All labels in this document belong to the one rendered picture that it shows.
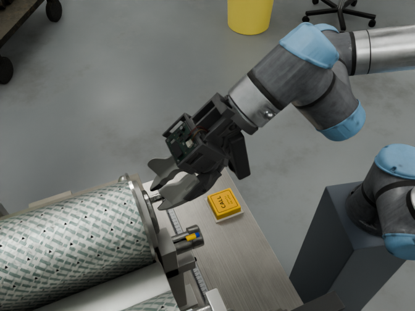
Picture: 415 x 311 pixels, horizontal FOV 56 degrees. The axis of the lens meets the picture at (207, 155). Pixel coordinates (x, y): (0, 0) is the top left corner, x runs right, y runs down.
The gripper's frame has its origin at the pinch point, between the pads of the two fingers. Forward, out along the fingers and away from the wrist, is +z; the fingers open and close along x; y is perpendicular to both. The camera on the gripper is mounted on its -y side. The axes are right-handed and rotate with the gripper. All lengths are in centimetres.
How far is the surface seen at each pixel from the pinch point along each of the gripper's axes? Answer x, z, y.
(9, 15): -253, 90, -49
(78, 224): 3.8, 6.7, 13.3
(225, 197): -14.9, 5.9, -37.8
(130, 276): 10.2, 8.9, 3.6
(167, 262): 8.1, 7.1, -4.3
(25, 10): -255, 81, -56
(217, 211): -11.4, 8.7, -35.4
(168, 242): 6.2, 4.1, -2.6
